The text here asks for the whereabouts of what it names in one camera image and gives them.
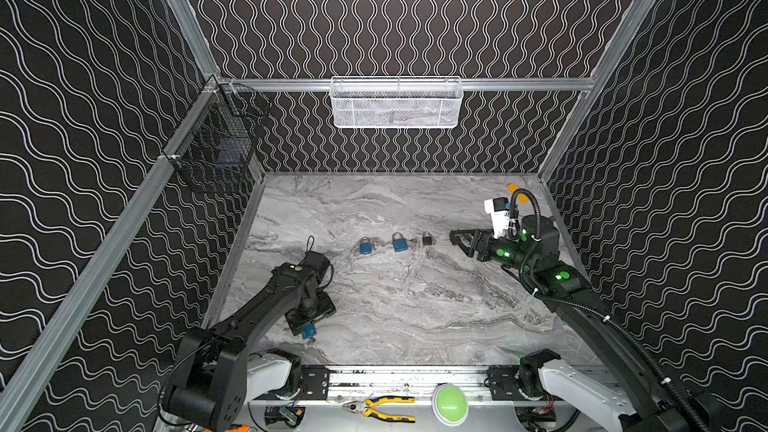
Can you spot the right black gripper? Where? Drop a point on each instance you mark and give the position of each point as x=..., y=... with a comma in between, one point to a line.
x=484, y=244

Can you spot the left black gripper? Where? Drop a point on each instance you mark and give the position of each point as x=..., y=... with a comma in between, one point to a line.
x=309, y=315

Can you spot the blue padlock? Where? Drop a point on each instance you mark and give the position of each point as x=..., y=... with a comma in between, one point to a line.
x=401, y=243
x=367, y=245
x=309, y=333

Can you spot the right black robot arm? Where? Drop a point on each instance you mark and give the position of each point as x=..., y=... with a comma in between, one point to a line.
x=526, y=245

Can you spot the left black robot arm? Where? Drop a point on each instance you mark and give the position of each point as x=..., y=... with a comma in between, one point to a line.
x=218, y=370

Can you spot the green circuit board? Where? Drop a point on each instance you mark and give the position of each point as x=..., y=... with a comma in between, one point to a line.
x=284, y=416

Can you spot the orange tool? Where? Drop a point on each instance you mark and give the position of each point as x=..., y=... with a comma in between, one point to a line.
x=243, y=428

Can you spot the green round button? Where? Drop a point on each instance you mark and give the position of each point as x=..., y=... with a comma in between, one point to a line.
x=450, y=405

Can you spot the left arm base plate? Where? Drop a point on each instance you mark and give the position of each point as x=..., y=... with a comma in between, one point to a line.
x=305, y=382

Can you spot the yellow handled pliers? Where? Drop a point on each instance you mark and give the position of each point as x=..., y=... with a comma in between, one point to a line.
x=376, y=408

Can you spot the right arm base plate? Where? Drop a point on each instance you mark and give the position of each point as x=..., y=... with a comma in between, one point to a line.
x=510, y=384

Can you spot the white wire basket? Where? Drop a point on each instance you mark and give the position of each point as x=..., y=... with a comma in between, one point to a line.
x=432, y=102

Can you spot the black wire basket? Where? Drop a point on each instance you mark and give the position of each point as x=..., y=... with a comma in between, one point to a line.
x=215, y=157

